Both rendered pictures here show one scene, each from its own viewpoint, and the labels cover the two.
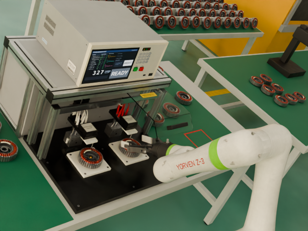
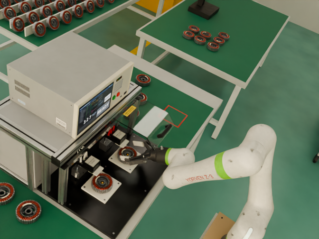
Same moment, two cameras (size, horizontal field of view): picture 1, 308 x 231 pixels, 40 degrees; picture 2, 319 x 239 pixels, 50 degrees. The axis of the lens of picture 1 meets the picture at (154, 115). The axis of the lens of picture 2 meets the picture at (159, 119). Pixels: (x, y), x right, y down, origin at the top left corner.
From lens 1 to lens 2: 60 cm
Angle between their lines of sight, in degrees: 18
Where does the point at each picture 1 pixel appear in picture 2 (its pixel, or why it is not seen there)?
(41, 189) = (77, 232)
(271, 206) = (268, 185)
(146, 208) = not seen: hidden behind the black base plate
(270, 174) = (265, 166)
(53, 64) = (42, 124)
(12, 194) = not seen: outside the picture
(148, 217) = not seen: hidden behind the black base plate
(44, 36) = (19, 98)
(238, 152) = (245, 170)
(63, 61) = (49, 118)
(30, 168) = (58, 217)
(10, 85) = (5, 150)
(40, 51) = (23, 114)
